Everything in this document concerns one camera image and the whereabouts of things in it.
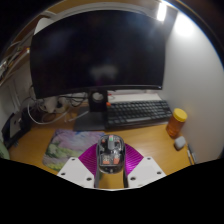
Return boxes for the transparent computer mouse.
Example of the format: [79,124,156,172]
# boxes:
[95,134,126,175]

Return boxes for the bright ceiling light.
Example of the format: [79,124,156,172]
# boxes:
[156,1,168,23]

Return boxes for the black curved monitor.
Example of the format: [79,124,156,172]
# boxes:
[29,9,167,132]

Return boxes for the floral print mouse pad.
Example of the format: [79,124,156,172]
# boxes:
[42,129,106,173]

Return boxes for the black stand with silver device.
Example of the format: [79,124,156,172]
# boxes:
[1,108,34,149]

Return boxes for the black keyboard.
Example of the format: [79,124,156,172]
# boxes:
[105,99,173,129]

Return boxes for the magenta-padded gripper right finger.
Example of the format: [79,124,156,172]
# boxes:
[122,142,167,189]

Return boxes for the wooden wall shelf unit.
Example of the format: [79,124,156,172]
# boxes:
[0,29,38,84]

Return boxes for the small grey earbuds case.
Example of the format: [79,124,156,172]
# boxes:
[173,135,187,151]

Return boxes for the white power strip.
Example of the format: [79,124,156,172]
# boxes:
[39,96,69,114]

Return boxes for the white cable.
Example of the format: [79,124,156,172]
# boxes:
[27,99,69,125]

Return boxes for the orange jar with yellow lid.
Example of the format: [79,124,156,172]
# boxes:
[165,107,188,139]

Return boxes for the pale green object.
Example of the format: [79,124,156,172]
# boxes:
[0,139,11,160]

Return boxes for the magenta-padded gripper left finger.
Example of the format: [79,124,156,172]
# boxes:
[57,143,101,189]

